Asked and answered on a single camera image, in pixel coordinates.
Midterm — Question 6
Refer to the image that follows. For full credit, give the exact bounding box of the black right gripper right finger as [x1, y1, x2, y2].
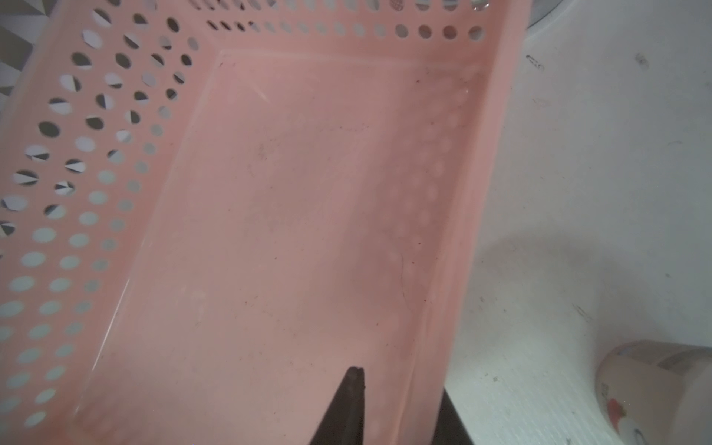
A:
[431, 389, 474, 445]

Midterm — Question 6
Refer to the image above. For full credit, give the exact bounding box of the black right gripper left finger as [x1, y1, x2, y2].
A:
[310, 366, 365, 445]

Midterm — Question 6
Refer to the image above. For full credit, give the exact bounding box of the beige yogurt cup red print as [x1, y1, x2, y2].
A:
[595, 340, 711, 445]

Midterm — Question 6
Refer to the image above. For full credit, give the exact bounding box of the pink perforated plastic basket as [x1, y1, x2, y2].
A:
[1, 1, 531, 444]

